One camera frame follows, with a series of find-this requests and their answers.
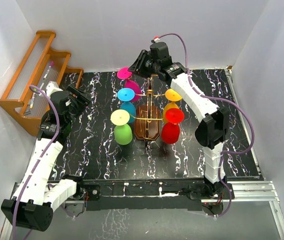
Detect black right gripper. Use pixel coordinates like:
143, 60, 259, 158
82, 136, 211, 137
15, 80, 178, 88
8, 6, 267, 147
127, 51, 159, 80

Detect magenta plastic wine glass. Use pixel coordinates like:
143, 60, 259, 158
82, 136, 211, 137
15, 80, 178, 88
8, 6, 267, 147
117, 66, 141, 102

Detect blue plastic wine glass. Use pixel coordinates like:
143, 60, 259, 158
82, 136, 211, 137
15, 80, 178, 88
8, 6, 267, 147
117, 87, 136, 124

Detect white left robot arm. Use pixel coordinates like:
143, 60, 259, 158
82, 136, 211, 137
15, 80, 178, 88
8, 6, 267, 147
1, 81, 91, 232

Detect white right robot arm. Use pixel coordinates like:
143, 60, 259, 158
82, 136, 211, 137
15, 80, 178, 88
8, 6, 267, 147
128, 42, 229, 199

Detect orange plastic wine glass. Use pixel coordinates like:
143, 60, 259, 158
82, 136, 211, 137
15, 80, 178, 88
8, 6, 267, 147
162, 88, 182, 124

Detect orange wooden shelf rack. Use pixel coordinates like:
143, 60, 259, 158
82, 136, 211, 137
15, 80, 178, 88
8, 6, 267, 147
0, 30, 84, 136

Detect green plastic wine glass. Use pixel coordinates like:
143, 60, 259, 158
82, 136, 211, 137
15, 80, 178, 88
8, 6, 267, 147
110, 109, 133, 145

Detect red plastic wine glass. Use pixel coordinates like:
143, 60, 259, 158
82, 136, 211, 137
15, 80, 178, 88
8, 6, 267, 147
161, 108, 184, 144

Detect purple capped marker pen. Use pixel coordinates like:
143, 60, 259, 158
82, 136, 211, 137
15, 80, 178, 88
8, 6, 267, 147
41, 61, 54, 88

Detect green capped marker pen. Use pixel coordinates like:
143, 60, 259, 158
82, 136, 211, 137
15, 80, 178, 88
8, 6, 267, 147
30, 92, 37, 109

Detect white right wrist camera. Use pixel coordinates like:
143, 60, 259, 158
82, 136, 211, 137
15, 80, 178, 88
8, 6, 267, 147
151, 36, 160, 44

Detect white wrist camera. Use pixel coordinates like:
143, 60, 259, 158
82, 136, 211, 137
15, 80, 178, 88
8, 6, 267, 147
151, 36, 160, 44
46, 81, 61, 97

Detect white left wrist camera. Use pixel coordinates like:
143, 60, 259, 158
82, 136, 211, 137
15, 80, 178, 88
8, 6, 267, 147
46, 81, 61, 97

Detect gold wire wine glass rack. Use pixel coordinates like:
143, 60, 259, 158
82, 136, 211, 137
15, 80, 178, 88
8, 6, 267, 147
133, 74, 165, 147

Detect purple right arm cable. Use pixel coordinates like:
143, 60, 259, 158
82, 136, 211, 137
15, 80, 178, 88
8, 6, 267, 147
159, 33, 255, 221

